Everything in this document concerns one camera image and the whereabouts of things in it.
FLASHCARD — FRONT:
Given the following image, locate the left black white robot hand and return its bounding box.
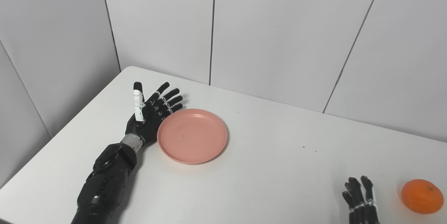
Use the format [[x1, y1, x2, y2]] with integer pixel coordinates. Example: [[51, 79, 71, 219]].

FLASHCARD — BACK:
[[125, 82, 183, 145]]

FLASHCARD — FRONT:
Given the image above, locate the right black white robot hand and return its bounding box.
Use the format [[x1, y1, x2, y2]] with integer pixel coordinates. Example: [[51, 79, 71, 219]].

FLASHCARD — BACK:
[[342, 176, 380, 224]]

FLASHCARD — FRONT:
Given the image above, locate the pink round plate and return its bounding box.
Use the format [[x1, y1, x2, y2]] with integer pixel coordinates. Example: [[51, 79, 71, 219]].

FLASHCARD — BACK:
[[157, 109, 228, 165]]

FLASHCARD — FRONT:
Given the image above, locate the orange fruit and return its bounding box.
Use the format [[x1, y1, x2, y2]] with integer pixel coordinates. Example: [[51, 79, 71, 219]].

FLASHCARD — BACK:
[[401, 179, 444, 214]]

